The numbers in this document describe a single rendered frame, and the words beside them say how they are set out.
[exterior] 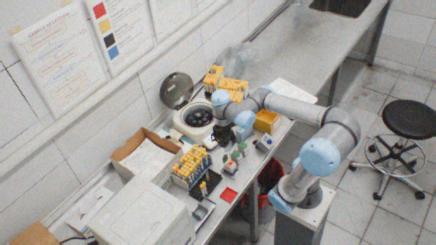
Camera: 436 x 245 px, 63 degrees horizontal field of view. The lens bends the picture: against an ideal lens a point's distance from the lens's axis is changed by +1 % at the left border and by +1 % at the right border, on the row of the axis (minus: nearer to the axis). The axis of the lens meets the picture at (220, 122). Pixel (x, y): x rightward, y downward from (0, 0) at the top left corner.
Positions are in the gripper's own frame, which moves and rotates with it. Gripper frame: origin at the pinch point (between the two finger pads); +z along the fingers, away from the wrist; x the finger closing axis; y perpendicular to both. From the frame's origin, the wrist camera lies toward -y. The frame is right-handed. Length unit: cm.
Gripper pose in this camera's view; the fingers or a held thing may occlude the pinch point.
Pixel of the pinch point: (228, 147)
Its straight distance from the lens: 166.4
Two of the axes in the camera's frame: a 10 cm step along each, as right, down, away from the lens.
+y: -6.1, 6.1, -5.1
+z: 0.8, 6.9, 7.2
